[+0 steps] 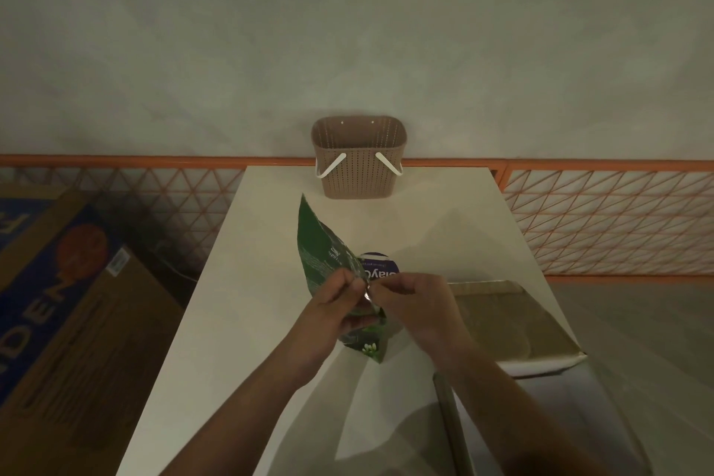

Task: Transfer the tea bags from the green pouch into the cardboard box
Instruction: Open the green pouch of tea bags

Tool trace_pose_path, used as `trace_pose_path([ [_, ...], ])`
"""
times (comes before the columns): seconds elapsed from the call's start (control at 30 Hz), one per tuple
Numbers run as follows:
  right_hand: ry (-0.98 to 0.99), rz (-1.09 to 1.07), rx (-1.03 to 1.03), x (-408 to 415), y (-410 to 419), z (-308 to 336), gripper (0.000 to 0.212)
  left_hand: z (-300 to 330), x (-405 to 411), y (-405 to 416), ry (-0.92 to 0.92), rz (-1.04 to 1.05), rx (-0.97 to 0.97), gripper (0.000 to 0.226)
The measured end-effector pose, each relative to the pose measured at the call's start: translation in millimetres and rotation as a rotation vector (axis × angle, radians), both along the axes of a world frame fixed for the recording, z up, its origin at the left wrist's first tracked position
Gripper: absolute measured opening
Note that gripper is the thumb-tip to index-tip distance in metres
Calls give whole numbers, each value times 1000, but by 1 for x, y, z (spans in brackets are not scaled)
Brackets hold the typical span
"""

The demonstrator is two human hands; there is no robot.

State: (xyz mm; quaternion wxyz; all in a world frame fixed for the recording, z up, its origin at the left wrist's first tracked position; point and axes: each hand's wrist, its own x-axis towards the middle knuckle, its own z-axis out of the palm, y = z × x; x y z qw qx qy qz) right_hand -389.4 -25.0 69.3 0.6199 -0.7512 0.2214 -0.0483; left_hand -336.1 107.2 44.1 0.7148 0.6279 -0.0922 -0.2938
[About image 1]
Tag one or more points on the person's right hand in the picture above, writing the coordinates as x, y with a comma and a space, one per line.
426, 314

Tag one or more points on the person's left hand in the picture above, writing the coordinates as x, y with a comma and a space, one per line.
329, 319

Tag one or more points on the green foil pouch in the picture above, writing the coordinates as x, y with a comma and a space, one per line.
321, 252

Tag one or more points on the beige paper box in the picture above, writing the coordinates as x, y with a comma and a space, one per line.
519, 325

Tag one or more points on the person's right forearm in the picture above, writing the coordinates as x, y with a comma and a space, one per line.
502, 420

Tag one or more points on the person's left forearm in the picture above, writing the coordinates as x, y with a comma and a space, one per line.
240, 425

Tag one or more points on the blue print cardboard box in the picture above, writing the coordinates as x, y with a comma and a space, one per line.
72, 325

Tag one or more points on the round purple sticker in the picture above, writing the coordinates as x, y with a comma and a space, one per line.
385, 262

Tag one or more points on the brown plastic basket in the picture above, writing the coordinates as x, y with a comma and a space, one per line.
360, 174

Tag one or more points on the orange mesh fence panel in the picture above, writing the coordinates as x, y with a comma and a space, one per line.
167, 197
613, 213

